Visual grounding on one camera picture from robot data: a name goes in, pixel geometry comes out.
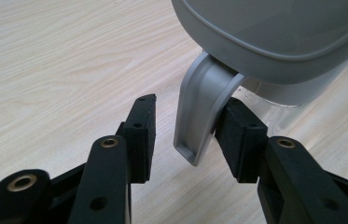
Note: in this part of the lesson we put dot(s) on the silver round lid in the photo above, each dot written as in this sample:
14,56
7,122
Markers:
271,37

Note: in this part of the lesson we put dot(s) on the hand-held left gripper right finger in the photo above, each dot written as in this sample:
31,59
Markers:
243,146

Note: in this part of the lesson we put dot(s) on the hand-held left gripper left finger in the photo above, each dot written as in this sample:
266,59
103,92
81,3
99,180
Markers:
140,140

